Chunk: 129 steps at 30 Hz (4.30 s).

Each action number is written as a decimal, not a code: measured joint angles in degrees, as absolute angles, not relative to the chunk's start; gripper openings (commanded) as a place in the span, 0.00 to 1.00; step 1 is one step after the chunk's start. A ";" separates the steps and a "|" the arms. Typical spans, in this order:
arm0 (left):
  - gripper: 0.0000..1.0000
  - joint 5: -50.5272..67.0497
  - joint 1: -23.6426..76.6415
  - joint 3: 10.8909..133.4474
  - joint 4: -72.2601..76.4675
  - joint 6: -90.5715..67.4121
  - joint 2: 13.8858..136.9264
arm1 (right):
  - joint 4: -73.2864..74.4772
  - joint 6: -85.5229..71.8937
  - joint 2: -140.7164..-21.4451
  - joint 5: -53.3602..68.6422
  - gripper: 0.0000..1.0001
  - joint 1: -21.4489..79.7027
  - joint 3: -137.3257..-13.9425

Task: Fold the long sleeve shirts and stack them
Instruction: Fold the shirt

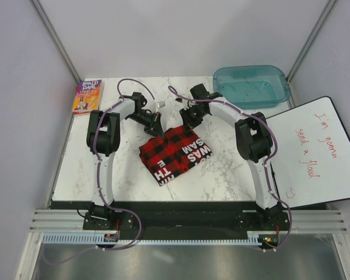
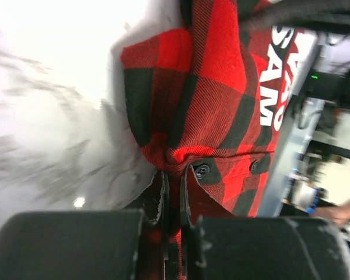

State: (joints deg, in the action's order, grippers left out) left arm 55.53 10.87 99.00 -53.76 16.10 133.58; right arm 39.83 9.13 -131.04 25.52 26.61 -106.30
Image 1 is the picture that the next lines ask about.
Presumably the red black plaid shirt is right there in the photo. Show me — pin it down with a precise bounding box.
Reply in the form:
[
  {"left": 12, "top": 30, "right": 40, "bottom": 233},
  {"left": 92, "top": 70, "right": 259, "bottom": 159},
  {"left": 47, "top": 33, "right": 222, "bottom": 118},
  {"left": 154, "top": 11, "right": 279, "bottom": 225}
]
[{"left": 139, "top": 125, "right": 212, "bottom": 186}]

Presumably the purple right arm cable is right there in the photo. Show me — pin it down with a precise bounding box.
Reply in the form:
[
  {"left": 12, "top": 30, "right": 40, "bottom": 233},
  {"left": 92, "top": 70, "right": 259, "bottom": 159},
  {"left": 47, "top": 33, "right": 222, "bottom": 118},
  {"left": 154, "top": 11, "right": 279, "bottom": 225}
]
[{"left": 167, "top": 86, "right": 294, "bottom": 253}]

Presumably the left aluminium corner post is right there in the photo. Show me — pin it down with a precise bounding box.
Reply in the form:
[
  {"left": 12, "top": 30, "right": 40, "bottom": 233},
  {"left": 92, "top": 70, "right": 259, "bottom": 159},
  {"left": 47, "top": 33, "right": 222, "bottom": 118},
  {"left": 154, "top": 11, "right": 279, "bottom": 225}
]
[{"left": 29, "top": 0, "right": 82, "bottom": 83}]

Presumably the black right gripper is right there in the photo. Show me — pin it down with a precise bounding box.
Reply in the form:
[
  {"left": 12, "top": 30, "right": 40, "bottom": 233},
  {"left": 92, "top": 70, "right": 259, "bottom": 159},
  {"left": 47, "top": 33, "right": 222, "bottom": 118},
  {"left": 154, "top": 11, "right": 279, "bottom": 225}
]
[{"left": 180, "top": 104, "right": 207, "bottom": 133}]

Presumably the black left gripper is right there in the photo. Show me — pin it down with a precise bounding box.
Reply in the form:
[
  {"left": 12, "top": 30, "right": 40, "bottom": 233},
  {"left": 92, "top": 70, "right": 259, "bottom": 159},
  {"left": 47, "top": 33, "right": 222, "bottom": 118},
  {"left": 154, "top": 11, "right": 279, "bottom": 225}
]
[{"left": 127, "top": 110, "right": 165, "bottom": 141}]

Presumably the aluminium frame rail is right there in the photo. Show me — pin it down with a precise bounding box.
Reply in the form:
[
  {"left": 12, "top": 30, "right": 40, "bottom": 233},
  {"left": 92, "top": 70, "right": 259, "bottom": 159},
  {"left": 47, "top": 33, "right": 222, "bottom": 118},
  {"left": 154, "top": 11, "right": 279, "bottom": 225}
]
[{"left": 30, "top": 209, "right": 347, "bottom": 234}]

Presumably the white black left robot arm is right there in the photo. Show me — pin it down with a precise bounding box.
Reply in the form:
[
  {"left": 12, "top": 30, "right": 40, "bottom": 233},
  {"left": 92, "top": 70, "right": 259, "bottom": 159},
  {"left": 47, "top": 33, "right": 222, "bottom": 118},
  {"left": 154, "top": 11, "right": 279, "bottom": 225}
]
[{"left": 86, "top": 92, "right": 165, "bottom": 229}]

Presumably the aluminium corner post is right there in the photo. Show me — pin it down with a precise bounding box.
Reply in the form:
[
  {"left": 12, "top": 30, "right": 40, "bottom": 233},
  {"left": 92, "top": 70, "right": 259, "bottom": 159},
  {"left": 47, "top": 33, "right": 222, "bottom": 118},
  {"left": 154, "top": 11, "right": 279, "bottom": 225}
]
[
  {"left": 286, "top": 0, "right": 338, "bottom": 83},
  {"left": 29, "top": 0, "right": 82, "bottom": 83}
]

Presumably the right aluminium corner post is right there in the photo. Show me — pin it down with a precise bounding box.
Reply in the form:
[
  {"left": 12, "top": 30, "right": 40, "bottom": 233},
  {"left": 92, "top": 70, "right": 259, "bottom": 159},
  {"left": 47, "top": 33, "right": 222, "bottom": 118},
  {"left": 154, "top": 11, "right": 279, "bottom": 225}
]
[{"left": 286, "top": 0, "right": 338, "bottom": 83}]

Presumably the Roald Dahl paperback book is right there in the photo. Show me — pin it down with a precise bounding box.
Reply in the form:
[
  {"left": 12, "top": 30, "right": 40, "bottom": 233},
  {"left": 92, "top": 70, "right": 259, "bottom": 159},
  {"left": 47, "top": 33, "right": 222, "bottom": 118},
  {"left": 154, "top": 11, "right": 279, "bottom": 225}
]
[{"left": 72, "top": 79, "right": 104, "bottom": 115}]

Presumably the whiteboard with red writing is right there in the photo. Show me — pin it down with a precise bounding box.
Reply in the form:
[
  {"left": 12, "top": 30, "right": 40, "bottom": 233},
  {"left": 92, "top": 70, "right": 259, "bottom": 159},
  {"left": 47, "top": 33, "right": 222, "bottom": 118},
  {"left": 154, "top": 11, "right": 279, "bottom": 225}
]
[{"left": 267, "top": 96, "right": 350, "bottom": 208}]

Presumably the teal transparent plastic bin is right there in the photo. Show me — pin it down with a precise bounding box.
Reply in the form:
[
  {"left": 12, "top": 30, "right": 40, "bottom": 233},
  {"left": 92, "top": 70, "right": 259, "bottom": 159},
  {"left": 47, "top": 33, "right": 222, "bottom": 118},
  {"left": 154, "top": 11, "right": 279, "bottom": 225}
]
[{"left": 213, "top": 65, "right": 291, "bottom": 109}]

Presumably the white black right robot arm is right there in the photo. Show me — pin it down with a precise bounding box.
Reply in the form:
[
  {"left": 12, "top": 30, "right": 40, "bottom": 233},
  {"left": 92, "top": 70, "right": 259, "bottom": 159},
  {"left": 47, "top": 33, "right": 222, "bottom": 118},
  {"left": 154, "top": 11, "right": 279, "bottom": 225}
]
[{"left": 178, "top": 83, "right": 282, "bottom": 230}]

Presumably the white slotted cable duct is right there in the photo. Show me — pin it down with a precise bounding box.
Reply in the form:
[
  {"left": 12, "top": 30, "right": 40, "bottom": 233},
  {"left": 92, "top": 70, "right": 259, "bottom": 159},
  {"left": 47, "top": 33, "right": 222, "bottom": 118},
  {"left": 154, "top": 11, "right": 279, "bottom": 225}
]
[{"left": 41, "top": 233, "right": 271, "bottom": 246}]

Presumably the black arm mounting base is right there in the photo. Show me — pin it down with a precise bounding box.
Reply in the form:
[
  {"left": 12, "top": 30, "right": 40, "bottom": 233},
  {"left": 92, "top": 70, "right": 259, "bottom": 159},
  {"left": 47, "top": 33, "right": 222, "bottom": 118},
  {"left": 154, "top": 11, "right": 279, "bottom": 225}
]
[{"left": 83, "top": 201, "right": 289, "bottom": 232}]

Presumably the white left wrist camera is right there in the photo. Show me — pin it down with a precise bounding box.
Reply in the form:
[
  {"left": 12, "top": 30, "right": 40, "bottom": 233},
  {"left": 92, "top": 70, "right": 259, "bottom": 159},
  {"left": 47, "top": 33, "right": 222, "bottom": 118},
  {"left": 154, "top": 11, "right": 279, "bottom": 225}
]
[{"left": 155, "top": 101, "right": 166, "bottom": 113}]

